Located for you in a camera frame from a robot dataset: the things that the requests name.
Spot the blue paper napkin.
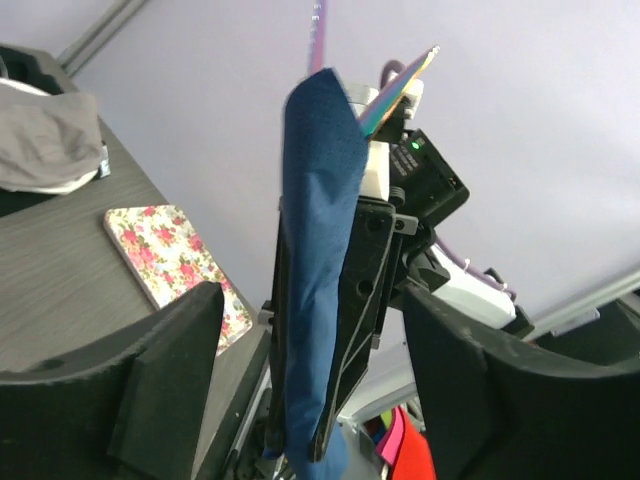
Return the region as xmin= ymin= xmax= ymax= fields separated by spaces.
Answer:
xmin=277 ymin=68 xmax=368 ymax=479

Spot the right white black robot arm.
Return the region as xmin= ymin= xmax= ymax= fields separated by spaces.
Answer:
xmin=261 ymin=130 xmax=526 ymax=465

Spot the iridescent knife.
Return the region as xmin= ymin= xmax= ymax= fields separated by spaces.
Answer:
xmin=359 ymin=45 xmax=440 ymax=139

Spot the floral rectangular tray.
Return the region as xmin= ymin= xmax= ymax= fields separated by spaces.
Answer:
xmin=104 ymin=205 xmax=253 ymax=354

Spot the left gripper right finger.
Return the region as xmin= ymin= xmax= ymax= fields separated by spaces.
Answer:
xmin=403 ymin=286 xmax=639 ymax=479

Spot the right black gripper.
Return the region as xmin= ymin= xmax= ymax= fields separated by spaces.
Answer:
xmin=309 ymin=129 xmax=469 ymax=462

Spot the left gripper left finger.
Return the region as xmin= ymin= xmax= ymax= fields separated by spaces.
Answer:
xmin=1 ymin=282 xmax=224 ymax=479

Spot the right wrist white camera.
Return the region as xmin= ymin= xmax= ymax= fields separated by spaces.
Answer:
xmin=360 ymin=79 xmax=424 ymax=200

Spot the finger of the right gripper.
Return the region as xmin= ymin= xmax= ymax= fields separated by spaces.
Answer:
xmin=263 ymin=200 xmax=289 ymax=450

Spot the white folded cloth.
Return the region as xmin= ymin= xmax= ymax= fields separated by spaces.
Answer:
xmin=0 ymin=77 xmax=109 ymax=196

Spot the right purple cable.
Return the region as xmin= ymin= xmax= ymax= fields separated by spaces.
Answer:
xmin=307 ymin=0 xmax=516 ymax=301

